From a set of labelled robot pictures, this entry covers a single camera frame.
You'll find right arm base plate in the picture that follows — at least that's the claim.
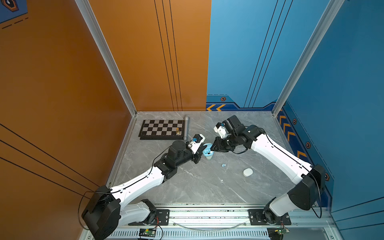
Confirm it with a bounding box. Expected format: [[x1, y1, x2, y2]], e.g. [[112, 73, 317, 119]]
[[248, 209, 292, 226]]

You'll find white earbud charging case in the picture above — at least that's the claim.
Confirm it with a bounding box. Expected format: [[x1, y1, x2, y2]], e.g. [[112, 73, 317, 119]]
[[243, 168, 254, 178]]

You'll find aluminium corner post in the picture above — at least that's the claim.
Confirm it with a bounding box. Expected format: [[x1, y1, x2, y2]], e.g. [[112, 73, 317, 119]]
[[75, 0, 137, 117], [272, 0, 345, 117]]

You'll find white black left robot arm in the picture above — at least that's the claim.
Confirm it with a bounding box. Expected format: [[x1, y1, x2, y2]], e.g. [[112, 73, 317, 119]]
[[81, 141, 207, 240]]

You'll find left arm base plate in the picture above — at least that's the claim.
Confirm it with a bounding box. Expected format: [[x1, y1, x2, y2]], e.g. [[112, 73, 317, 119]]
[[129, 209, 170, 226]]

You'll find light blue charging case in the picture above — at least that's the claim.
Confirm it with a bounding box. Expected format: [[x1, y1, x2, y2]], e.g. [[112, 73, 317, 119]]
[[203, 143, 214, 160]]

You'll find aluminium corner post left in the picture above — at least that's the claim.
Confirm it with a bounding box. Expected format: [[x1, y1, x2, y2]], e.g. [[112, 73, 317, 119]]
[[75, 0, 137, 117]]

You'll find black white chessboard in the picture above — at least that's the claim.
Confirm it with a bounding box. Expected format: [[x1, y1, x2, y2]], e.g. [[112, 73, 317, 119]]
[[139, 120, 184, 140]]

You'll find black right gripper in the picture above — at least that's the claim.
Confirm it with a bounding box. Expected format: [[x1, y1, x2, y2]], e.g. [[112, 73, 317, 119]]
[[208, 133, 239, 153]]

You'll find silver microphone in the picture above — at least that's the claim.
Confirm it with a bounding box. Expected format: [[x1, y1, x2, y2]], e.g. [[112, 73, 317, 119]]
[[183, 115, 190, 141]]

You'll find aluminium corner post right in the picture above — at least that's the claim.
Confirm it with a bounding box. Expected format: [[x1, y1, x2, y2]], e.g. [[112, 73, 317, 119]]
[[272, 0, 345, 117]]

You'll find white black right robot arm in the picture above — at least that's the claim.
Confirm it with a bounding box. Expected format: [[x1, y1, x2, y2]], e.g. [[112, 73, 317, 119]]
[[211, 115, 326, 225]]

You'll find green circuit board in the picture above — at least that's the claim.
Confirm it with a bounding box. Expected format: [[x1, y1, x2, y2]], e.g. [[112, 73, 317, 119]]
[[138, 228, 157, 239], [274, 228, 290, 236]]

